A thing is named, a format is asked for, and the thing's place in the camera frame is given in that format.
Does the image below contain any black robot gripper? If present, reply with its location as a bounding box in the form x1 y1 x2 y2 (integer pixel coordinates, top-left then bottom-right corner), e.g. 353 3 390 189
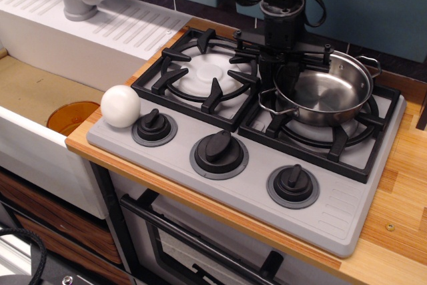
233 1 334 95

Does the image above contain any grey toy stove top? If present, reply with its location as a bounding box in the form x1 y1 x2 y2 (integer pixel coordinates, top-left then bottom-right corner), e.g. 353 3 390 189
85 27 408 259

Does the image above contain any white mushroom ball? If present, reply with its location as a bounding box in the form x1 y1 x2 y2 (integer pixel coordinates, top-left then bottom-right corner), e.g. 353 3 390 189
101 85 140 128

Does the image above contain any oven door with handle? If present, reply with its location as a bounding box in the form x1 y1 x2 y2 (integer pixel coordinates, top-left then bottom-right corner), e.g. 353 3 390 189
119 190 342 284

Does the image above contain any black right burner grate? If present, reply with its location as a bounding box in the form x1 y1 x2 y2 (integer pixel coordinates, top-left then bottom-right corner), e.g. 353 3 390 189
238 83 406 184

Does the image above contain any black left stove knob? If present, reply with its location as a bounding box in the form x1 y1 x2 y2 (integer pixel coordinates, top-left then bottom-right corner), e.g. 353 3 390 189
131 108 178 148

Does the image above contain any black left burner grate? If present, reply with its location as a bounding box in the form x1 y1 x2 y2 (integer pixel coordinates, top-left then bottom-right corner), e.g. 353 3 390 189
132 28 262 131

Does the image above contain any upper wooden drawer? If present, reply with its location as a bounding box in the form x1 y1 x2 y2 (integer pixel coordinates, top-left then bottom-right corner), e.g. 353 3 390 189
1 170 121 264

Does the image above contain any lower wooden drawer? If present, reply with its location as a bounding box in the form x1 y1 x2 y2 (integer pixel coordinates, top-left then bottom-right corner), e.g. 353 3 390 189
16 214 131 284

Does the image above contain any wooden drawer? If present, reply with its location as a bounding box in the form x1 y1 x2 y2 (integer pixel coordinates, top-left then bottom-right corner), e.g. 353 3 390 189
1 170 121 264
16 214 131 284

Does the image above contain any black braided cable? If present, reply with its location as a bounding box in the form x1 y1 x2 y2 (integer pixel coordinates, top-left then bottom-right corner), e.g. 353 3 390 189
0 228 47 285

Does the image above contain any stainless steel pot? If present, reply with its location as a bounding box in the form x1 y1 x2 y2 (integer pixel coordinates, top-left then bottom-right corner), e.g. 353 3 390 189
258 51 382 127

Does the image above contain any black middle stove knob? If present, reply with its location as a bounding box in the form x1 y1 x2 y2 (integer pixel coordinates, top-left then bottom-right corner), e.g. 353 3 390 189
189 130 249 180

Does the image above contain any black burner grate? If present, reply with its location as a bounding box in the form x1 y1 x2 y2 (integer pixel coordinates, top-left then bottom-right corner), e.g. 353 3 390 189
132 28 262 131
238 83 406 184

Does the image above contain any brass screw in counter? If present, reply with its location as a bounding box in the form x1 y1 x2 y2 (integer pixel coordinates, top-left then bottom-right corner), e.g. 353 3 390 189
386 224 395 232

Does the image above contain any white toy sink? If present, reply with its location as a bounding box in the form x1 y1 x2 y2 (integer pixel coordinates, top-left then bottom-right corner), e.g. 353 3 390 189
1 0 189 219

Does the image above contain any orange plastic bowl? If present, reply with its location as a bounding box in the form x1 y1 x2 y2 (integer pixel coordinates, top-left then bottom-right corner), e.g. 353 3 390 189
47 101 99 136

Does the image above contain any black right stove knob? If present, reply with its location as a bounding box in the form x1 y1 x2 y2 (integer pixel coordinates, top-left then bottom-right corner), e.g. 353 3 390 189
266 164 320 210

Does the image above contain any black stove knob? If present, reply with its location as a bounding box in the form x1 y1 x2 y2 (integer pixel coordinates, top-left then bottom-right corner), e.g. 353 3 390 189
266 164 320 210
131 108 178 148
189 130 249 180

